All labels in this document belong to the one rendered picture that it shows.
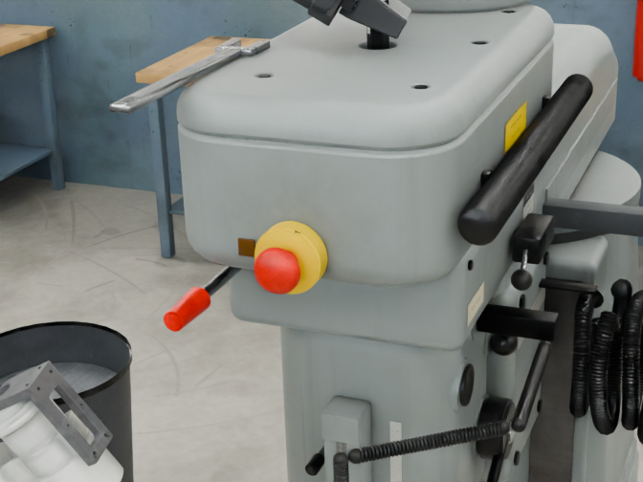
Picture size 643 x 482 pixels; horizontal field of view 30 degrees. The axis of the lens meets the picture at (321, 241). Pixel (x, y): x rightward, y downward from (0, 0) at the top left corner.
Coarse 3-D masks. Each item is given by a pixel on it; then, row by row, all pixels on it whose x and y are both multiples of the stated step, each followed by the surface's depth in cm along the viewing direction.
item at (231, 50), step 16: (224, 48) 114; (240, 48) 113; (256, 48) 114; (192, 64) 108; (208, 64) 108; (224, 64) 110; (160, 80) 103; (176, 80) 103; (192, 80) 105; (128, 96) 99; (144, 96) 98; (160, 96) 100; (128, 112) 96
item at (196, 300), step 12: (216, 276) 111; (228, 276) 112; (192, 288) 108; (204, 288) 109; (216, 288) 110; (180, 300) 106; (192, 300) 106; (204, 300) 107; (168, 312) 104; (180, 312) 104; (192, 312) 105; (168, 324) 104; (180, 324) 104
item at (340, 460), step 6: (336, 456) 105; (342, 456) 105; (336, 462) 105; (342, 462) 104; (336, 468) 105; (342, 468) 105; (336, 474) 105; (342, 474) 105; (348, 474) 106; (336, 480) 105; (342, 480) 105; (348, 480) 106
